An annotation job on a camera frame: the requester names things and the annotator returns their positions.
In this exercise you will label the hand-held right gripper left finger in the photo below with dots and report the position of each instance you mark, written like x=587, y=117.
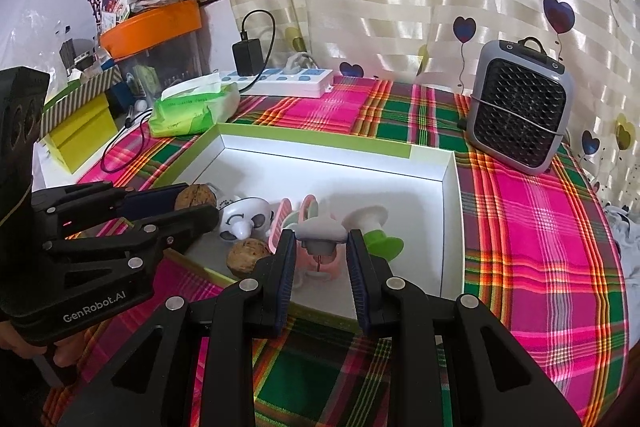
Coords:
x=285, y=277

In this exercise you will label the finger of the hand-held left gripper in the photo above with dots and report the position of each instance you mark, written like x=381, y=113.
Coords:
x=150, y=202
x=190, y=222

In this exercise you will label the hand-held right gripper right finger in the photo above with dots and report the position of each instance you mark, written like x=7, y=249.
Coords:
x=357, y=277

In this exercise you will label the brown walnut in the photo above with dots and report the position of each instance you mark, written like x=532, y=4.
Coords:
x=195, y=197
x=247, y=257

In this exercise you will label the pink oblong case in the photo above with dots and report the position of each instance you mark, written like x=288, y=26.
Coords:
x=330, y=264

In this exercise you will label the white and green suction stand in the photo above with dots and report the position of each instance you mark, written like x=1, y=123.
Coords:
x=385, y=244

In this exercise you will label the white round face toy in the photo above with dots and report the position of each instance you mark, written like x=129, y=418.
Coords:
x=245, y=219

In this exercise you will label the white spinning top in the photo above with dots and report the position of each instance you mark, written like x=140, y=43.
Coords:
x=320, y=229

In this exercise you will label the green and white cardboard box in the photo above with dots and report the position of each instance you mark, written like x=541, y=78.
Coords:
x=350, y=177

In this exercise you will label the person's left hand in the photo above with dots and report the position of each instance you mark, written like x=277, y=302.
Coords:
x=15, y=337

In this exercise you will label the yellow cardboard box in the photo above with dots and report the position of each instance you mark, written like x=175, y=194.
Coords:
x=85, y=132

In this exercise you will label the small white ball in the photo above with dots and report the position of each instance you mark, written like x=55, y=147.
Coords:
x=141, y=105

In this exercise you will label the green tissue pack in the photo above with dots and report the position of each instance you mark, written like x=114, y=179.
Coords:
x=195, y=114

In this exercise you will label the dark blue box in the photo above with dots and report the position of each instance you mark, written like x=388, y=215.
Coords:
x=120, y=96

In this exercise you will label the clear plastic container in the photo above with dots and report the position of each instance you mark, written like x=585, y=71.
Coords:
x=170, y=62

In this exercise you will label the black charger adapter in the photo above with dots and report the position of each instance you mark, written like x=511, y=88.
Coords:
x=247, y=57

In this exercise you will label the white power strip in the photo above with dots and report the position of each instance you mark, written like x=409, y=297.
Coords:
x=300, y=84

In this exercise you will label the orange tray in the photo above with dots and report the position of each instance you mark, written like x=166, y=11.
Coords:
x=160, y=24

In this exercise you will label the plaid tablecloth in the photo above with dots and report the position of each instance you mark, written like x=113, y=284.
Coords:
x=540, y=257

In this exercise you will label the white plug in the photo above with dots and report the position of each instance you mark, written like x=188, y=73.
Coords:
x=299, y=63

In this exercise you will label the colourful card packets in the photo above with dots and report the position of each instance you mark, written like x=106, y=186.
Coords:
x=115, y=9

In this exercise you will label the grey portable heater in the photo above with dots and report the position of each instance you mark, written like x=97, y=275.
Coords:
x=515, y=122

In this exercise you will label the grey blue cloth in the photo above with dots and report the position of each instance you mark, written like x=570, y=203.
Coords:
x=622, y=242

